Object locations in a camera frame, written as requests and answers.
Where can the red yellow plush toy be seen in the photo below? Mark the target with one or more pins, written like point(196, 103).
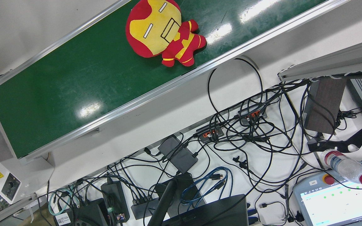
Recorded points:
point(156, 31)

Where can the black orange usb hub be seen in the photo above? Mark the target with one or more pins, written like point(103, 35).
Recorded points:
point(251, 113)
point(211, 133)

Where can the black monitor stand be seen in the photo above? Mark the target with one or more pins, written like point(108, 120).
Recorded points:
point(167, 201)

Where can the black desktop monitor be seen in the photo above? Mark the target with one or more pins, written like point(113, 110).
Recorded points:
point(212, 213)

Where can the green conveyor belt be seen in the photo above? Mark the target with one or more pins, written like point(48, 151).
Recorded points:
point(74, 78)

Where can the black device with label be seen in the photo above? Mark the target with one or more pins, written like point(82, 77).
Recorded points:
point(86, 213)

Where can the dark brown wooden block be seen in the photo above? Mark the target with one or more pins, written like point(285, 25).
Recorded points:
point(322, 103)

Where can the clear bottle with red cap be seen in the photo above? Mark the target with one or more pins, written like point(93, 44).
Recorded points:
point(347, 168)

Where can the grey teach pendant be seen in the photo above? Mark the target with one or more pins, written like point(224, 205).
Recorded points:
point(341, 204)

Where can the white conveyor control box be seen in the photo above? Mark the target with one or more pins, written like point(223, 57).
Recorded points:
point(6, 183)

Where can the black flat bracket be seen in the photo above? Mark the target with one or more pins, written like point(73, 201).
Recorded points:
point(325, 146)

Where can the aluminium profile post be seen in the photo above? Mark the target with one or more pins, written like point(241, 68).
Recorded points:
point(335, 61)

